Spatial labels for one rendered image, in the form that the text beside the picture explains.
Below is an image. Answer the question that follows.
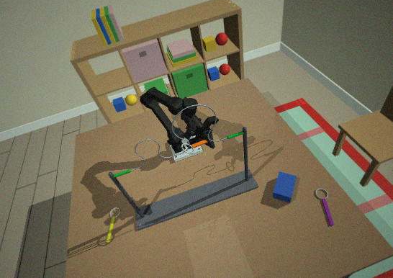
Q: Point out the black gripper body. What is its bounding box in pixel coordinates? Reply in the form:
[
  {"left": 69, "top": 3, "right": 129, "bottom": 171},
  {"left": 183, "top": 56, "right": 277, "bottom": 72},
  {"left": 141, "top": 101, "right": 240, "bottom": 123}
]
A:
[{"left": 187, "top": 116, "right": 215, "bottom": 145}]

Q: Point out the grey loop with purple handle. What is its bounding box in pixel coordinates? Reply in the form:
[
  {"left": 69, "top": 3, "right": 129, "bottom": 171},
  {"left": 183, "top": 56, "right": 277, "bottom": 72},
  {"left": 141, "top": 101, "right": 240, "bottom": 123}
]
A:
[{"left": 315, "top": 189, "right": 334, "bottom": 225}]

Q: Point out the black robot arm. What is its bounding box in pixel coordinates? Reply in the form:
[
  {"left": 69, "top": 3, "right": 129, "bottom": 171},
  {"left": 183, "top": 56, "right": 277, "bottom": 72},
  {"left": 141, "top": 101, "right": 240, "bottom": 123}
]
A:
[{"left": 140, "top": 87, "right": 200, "bottom": 153}]

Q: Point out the blue rectangular block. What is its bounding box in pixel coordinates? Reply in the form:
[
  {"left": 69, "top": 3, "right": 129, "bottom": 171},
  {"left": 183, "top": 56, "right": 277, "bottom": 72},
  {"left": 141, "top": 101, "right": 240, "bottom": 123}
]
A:
[{"left": 273, "top": 172, "right": 297, "bottom": 203}]

